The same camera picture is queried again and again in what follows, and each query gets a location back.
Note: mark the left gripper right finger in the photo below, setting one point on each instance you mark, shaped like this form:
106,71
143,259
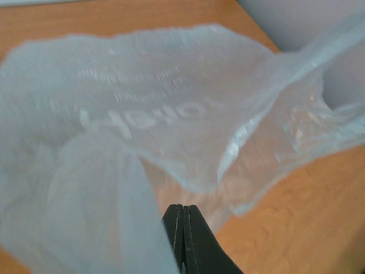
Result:
203,254

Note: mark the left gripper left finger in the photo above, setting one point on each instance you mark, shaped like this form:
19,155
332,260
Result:
173,220

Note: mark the translucent blue trash bag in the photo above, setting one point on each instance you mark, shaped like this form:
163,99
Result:
100,135

